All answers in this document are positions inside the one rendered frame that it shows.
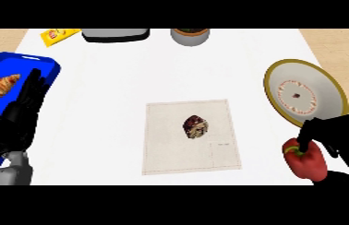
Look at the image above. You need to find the beige placemat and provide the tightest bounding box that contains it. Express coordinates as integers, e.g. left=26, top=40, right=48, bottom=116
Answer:
left=141, top=99, right=243, bottom=176

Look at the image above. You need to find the grey and black appliance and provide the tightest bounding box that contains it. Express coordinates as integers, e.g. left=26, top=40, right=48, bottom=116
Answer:
left=81, top=29, right=152, bottom=44

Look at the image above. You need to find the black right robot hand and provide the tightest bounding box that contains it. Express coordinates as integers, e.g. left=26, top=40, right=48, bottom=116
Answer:
left=296, top=113, right=349, bottom=186

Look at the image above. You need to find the golden croissant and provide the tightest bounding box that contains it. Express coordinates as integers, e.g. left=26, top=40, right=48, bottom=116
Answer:
left=0, top=73, right=23, bottom=98

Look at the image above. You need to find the white bowl with gold rim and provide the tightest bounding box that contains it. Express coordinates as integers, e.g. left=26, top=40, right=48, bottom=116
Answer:
left=264, top=58, right=349, bottom=128

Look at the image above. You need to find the dark brown cupcake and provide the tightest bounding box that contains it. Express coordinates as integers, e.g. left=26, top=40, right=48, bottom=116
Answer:
left=183, top=113, right=211, bottom=140

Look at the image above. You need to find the red bell pepper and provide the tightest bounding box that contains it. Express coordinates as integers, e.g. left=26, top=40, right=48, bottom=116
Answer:
left=282, top=137, right=329, bottom=183

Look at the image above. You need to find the yellow snack packet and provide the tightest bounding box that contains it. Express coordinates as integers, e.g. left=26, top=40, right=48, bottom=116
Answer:
left=41, top=29, right=84, bottom=48

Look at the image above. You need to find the grey pot with brown rim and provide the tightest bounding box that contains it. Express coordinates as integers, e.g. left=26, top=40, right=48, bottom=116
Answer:
left=169, top=29, right=212, bottom=47

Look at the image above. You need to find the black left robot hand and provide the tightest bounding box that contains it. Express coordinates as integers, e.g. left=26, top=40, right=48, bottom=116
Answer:
left=0, top=67, right=52, bottom=158

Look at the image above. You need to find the blue tray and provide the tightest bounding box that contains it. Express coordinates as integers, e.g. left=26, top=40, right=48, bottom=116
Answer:
left=0, top=51, right=63, bottom=168

